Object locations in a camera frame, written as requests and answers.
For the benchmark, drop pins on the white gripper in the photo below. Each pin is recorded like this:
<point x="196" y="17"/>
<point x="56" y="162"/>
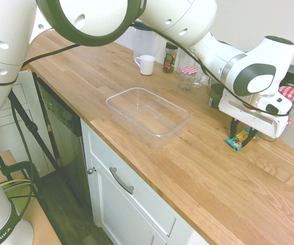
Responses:
<point x="254" y="121"/>

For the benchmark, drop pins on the teal protein bar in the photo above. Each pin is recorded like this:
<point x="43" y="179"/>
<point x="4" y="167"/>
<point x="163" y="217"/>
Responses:
<point x="236" y="143"/>

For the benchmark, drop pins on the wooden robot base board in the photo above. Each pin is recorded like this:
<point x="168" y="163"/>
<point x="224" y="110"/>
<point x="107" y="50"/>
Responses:
<point x="39" y="219"/>

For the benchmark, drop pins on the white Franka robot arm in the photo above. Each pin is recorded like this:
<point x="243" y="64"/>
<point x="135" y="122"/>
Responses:
<point x="187" y="15"/>

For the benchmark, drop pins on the clear plastic container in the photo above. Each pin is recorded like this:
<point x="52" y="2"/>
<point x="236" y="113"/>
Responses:
<point x="162" y="125"/>

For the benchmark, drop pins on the green-filled glass jar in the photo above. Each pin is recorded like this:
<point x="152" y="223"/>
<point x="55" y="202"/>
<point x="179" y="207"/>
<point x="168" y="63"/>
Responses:
<point x="215" y="97"/>

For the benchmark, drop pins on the tall clear glass mug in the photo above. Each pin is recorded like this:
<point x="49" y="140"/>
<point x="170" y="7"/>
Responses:
<point x="198" y="82"/>

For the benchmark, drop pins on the short jar red checked lid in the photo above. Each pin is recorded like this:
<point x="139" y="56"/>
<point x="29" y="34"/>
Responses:
<point x="187" y="76"/>

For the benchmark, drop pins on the spice jar black lid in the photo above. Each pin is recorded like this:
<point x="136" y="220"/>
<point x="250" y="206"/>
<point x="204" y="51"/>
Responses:
<point x="170" y="60"/>

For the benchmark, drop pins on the white ceramic mug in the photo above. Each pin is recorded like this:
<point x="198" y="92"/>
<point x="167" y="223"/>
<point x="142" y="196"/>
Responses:
<point x="147" y="65"/>

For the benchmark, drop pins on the white counter cabinet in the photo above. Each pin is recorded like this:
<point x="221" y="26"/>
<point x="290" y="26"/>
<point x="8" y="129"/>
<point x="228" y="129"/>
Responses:
<point x="126" y="219"/>

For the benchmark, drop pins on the round silver cabinet knob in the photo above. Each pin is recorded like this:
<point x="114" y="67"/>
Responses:
<point x="92" y="170"/>

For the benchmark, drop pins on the steel dishwasher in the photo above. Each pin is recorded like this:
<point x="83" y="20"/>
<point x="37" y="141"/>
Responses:
<point x="60" y="122"/>

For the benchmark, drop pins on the black tripod stand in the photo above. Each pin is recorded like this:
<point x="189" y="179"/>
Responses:
<point x="39" y="137"/>

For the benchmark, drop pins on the white drawer cabinet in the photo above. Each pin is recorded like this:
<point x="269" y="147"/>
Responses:
<point x="27" y="86"/>

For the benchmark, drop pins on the black table clamp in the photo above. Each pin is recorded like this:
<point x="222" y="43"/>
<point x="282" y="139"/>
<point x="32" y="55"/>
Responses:
<point x="22" y="166"/>

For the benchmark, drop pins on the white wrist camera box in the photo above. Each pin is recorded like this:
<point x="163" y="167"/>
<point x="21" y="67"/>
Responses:
<point x="277" y="103"/>

